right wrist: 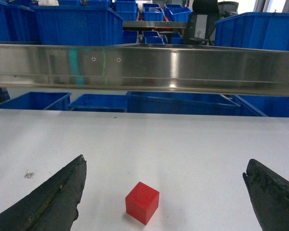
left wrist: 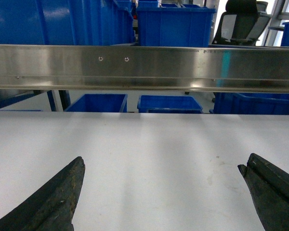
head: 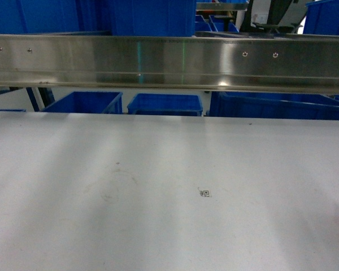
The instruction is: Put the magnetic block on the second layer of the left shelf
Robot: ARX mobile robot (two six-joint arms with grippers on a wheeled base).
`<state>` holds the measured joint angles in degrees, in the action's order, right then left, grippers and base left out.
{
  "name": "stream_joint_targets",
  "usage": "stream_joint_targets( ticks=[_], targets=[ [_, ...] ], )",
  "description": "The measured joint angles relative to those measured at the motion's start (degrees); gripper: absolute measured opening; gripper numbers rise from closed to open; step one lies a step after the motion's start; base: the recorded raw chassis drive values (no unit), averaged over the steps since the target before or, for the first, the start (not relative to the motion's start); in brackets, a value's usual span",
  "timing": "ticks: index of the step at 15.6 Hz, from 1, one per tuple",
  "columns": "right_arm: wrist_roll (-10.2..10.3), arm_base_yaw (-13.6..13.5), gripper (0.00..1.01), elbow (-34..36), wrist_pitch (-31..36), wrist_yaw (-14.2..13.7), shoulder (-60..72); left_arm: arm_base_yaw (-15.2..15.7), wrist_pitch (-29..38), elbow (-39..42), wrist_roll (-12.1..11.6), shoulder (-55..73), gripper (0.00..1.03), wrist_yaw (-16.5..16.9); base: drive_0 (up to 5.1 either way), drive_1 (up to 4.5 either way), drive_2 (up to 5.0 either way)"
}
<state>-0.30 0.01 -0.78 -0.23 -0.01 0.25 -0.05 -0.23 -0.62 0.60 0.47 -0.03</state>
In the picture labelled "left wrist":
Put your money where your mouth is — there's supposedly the blue bin lower centre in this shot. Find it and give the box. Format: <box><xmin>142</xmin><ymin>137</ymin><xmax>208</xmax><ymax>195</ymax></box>
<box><xmin>137</xmin><ymin>95</ymin><xmax>203</xmax><ymax>114</ymax></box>

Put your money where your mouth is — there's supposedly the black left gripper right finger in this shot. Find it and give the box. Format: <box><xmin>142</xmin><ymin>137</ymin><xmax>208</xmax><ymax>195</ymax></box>
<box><xmin>237</xmin><ymin>153</ymin><xmax>289</xmax><ymax>231</ymax></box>

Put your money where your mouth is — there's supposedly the large blue bin upper left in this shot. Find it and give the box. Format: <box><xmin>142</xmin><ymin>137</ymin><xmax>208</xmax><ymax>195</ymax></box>
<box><xmin>0</xmin><ymin>0</ymin><xmax>135</xmax><ymax>46</ymax></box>

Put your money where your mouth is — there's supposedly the stainless steel shelf rail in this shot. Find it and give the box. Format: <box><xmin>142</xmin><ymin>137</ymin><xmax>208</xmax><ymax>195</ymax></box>
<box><xmin>0</xmin><ymin>45</ymin><xmax>289</xmax><ymax>93</ymax></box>

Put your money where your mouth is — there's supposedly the black mesh office chair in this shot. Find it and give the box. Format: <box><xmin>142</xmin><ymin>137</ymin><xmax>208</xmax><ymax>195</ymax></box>
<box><xmin>212</xmin><ymin>0</ymin><xmax>272</xmax><ymax>46</ymax></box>

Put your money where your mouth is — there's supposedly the blue bin lower right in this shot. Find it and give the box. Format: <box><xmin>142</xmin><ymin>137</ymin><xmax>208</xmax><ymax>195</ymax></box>
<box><xmin>210</xmin><ymin>93</ymin><xmax>289</xmax><ymax>115</ymax></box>

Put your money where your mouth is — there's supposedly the blue bin lower left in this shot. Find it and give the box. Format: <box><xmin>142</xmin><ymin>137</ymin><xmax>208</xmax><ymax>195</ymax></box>
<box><xmin>65</xmin><ymin>94</ymin><xmax>128</xmax><ymax>113</ymax></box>

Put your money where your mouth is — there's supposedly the blue bin upper centre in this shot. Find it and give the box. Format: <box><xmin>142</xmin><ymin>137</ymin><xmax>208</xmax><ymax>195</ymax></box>
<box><xmin>136</xmin><ymin>5</ymin><xmax>216</xmax><ymax>47</ymax></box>

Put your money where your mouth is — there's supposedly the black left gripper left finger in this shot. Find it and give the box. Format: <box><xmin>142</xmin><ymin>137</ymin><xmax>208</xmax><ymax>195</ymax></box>
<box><xmin>0</xmin><ymin>156</ymin><xmax>85</xmax><ymax>231</ymax></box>

